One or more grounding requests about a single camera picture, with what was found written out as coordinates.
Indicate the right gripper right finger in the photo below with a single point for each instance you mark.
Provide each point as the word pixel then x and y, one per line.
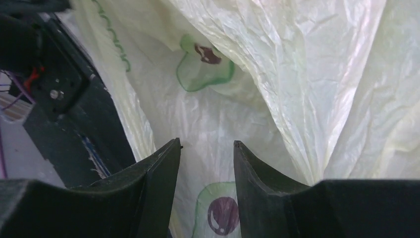
pixel 272 205

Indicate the green avocado print plastic bag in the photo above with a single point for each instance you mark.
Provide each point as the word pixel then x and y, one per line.
pixel 317 89

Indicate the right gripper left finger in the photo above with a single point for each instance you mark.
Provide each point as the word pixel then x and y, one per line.
pixel 133 203

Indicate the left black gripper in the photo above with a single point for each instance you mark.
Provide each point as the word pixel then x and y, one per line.
pixel 74 123

